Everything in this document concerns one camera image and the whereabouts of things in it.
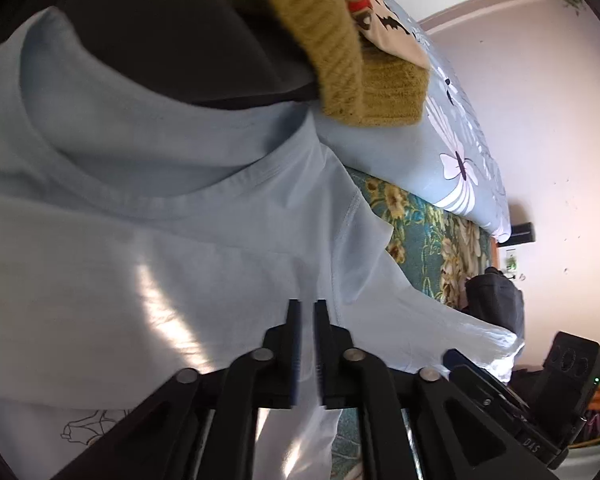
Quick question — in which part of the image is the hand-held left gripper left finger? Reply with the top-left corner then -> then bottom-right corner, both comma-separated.
50,300 -> 303,480

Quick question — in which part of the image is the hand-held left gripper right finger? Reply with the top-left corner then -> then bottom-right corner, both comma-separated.
314,300 -> 571,480

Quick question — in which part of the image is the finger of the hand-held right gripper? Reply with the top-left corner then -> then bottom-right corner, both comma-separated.
442,349 -> 481,373

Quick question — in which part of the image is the light blue shirt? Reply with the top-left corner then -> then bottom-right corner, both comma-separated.
0,6 -> 523,480

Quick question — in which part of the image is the dark bag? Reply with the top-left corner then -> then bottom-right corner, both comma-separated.
466,266 -> 526,336

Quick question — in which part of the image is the teal floral blanket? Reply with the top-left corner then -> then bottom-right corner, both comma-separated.
330,167 -> 496,480

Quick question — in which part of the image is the grey-blue daisy print duvet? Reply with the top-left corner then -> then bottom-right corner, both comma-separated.
312,0 -> 512,243

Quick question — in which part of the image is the olive knitted sweater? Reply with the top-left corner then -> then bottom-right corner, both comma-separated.
215,0 -> 431,128

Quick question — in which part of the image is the cartoon car print garment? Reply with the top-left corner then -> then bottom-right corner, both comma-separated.
330,0 -> 428,68

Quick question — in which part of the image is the dark grey garment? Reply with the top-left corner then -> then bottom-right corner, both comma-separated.
60,0 -> 321,111

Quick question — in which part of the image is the black wall shelf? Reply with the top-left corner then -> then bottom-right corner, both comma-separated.
509,221 -> 536,246

